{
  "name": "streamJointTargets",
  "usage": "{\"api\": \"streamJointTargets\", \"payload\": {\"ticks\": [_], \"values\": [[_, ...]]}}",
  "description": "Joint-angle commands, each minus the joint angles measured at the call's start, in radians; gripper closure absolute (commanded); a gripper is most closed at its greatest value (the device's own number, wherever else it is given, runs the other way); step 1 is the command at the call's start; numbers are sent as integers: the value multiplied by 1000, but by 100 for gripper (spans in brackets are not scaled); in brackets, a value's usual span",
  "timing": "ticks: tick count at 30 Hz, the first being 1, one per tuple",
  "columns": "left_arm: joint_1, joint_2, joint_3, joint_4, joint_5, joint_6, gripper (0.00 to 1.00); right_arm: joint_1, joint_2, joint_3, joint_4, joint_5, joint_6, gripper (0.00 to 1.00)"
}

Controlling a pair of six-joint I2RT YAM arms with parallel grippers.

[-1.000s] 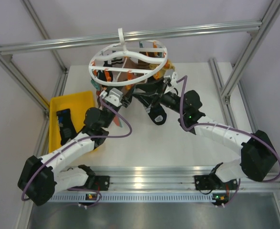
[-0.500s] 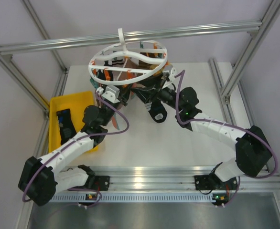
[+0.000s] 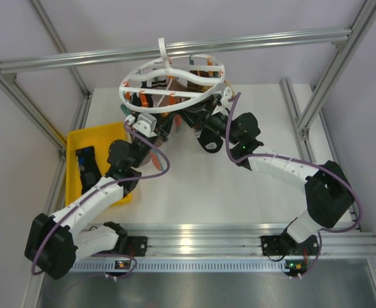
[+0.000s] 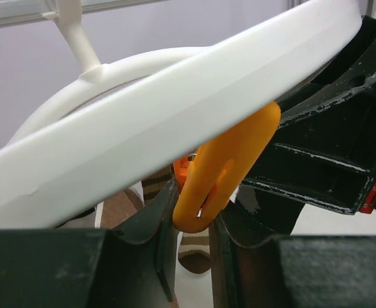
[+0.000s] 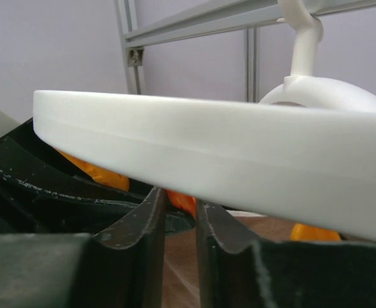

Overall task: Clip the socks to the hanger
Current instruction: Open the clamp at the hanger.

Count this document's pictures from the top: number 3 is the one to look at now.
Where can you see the yellow plastic tray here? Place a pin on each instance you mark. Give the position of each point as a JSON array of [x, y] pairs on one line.
[[100, 137]]

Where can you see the white slotted cable duct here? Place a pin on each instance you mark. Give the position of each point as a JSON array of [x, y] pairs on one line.
[[142, 265]]

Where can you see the aluminium top crossbar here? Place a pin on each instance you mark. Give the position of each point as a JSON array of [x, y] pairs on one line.
[[68, 60]]

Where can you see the brown striped sock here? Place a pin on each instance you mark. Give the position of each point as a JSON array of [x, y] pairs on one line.
[[160, 82]]

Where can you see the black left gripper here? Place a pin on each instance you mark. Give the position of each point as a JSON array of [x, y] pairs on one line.
[[164, 126]]

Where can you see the black patterned sock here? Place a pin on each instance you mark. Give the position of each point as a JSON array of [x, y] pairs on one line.
[[88, 168], [210, 144]]

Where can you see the white round clip hanger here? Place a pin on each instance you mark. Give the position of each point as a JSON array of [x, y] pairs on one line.
[[194, 79]]

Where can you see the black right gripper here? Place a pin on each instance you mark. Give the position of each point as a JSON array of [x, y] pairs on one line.
[[200, 115]]

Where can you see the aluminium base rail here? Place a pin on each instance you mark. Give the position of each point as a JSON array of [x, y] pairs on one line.
[[239, 241]]

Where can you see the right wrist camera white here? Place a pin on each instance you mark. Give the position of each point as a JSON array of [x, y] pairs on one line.
[[223, 94]]

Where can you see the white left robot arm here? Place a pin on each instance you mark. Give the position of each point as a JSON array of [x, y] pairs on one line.
[[57, 241]]

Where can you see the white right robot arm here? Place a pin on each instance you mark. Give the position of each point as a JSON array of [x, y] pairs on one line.
[[327, 192]]

